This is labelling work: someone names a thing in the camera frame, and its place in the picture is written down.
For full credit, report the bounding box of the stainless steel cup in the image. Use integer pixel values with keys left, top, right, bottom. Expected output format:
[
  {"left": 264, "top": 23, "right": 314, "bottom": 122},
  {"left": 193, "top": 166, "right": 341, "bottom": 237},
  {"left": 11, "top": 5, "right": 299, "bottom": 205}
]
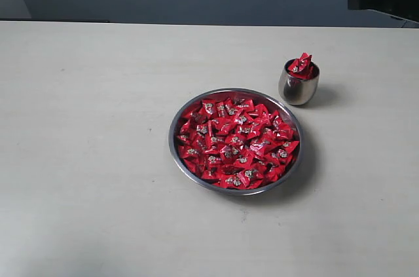
[{"left": 278, "top": 59, "right": 320, "bottom": 106}]

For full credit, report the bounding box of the red candy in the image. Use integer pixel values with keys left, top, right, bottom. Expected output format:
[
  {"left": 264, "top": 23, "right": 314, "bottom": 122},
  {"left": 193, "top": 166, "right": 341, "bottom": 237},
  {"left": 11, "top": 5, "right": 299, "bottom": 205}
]
[
  {"left": 287, "top": 59, "right": 312, "bottom": 79},
  {"left": 264, "top": 149, "right": 293, "bottom": 165},
  {"left": 297, "top": 52, "right": 312, "bottom": 71},
  {"left": 218, "top": 175, "right": 245, "bottom": 190},
  {"left": 235, "top": 99, "right": 255, "bottom": 113},
  {"left": 199, "top": 100, "right": 217, "bottom": 119}
]

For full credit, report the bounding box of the round steel plate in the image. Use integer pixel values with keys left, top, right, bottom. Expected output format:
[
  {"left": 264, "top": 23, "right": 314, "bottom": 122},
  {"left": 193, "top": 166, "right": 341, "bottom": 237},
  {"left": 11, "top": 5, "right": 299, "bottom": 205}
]
[{"left": 168, "top": 88, "right": 304, "bottom": 196}]

